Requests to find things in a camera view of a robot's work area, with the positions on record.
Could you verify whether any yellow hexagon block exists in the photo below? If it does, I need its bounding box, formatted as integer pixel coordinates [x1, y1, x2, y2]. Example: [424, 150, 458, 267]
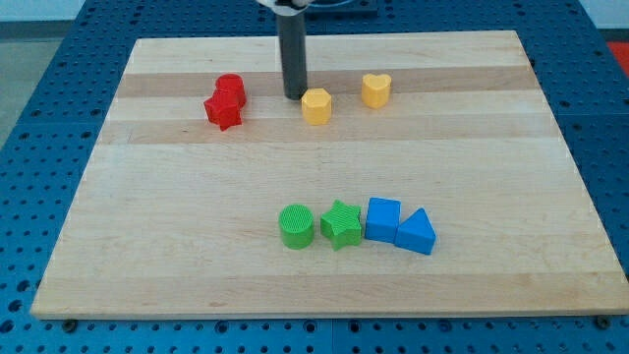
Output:
[301, 88, 332, 126]

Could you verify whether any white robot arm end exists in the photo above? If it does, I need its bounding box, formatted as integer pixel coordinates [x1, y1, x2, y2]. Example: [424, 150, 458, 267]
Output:
[257, 0, 314, 17]

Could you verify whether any yellow heart block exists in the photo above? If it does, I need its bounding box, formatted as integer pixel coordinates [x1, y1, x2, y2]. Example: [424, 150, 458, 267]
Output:
[361, 74, 392, 109]

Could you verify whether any green cylinder block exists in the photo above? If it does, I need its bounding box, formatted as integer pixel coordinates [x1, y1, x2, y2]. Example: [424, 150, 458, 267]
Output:
[278, 204, 315, 250]

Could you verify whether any green star block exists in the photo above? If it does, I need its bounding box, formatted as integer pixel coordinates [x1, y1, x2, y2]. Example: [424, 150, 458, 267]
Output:
[320, 200, 363, 251]

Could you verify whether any blue cube block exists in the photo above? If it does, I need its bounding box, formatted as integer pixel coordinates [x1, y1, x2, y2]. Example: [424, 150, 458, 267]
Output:
[365, 198, 401, 243]

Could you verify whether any red star block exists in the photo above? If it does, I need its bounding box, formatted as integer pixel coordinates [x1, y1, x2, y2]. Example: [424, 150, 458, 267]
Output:
[203, 88, 242, 131]

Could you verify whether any blue triangle block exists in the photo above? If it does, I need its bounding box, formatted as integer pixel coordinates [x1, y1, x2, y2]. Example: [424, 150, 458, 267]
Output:
[394, 207, 436, 255]

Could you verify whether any red cylinder block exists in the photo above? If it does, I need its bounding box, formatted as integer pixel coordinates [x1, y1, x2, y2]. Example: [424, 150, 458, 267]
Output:
[215, 73, 247, 108]

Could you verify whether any wooden board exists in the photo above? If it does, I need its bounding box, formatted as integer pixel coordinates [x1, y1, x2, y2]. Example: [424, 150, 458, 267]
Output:
[31, 30, 628, 320]

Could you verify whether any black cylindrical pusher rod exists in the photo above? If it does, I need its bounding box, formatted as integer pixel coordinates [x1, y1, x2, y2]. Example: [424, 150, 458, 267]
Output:
[276, 13, 308, 100]

